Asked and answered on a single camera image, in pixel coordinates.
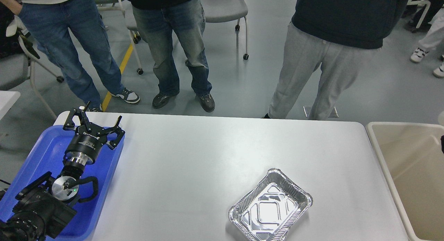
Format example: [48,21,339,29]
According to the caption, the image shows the person in faded jeans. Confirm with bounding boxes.
[122,0,216,113]

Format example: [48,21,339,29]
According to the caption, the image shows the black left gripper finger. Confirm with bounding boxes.
[62,101,91,132]
[98,116,126,150]

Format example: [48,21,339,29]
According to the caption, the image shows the grey chair centre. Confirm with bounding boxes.
[200,0,249,60]

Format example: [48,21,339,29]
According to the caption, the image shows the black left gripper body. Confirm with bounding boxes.
[65,125,107,164]

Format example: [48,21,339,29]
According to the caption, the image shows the aluminium foil tray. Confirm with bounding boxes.
[228,168,313,241]

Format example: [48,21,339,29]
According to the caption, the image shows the white side table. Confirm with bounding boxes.
[0,91,21,120]

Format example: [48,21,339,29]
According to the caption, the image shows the person in blue jeans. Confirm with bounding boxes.
[1,0,140,112]

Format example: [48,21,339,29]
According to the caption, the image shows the person in grey sweatpants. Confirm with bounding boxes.
[264,0,408,120]

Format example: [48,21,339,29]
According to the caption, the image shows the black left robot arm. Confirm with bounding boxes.
[1,108,125,241]

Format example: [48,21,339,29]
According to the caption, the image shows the grey chair behind legs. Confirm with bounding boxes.
[94,0,144,75]

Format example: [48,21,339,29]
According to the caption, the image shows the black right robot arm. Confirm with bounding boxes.
[441,135,444,153]

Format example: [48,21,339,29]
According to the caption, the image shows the grey chair left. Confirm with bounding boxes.
[0,16,65,119]

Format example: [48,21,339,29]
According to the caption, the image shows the person in white sneakers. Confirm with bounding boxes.
[410,15,444,63]

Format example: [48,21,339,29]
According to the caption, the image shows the blue plastic tray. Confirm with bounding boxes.
[0,125,124,241]

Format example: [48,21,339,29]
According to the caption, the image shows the beige plastic bin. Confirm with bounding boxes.
[366,121,444,241]

